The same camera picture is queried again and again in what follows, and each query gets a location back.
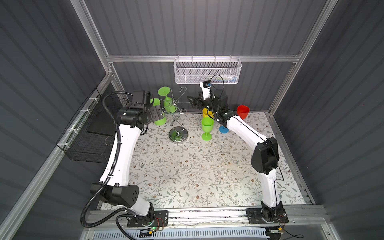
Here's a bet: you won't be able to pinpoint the black corrugated cable hose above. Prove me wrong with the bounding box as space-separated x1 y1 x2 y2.
79 91 134 229

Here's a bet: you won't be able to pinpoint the white wire mesh basket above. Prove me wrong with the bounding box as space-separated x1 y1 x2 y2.
173 57 242 85

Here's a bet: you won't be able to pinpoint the green wine glass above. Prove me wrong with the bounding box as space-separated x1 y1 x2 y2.
158 87 177 113
202 117 215 141
150 98 166 126

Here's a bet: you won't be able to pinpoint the red wine glass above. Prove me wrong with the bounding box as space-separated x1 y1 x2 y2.
237 105 250 120

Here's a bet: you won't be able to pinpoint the chrome wine glass rack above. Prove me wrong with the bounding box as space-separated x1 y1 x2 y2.
163 87 189 144

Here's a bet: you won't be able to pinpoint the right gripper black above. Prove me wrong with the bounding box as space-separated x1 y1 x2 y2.
188 91 220 117

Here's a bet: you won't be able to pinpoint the blue wine glass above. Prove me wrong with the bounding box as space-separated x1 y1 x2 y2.
219 126 229 134

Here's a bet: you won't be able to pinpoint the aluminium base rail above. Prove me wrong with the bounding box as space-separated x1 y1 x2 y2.
86 206 328 232

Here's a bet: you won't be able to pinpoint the items in white basket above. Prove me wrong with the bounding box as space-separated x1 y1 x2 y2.
198 75 239 84

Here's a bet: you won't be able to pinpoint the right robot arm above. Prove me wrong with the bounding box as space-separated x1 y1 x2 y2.
187 90 289 225

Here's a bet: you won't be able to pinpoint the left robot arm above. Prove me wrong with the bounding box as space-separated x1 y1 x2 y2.
81 90 164 228

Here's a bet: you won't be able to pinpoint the yellow wine glass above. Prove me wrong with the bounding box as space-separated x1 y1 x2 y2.
203 108 215 119

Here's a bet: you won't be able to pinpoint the black wire basket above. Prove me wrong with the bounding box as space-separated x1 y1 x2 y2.
57 86 116 164

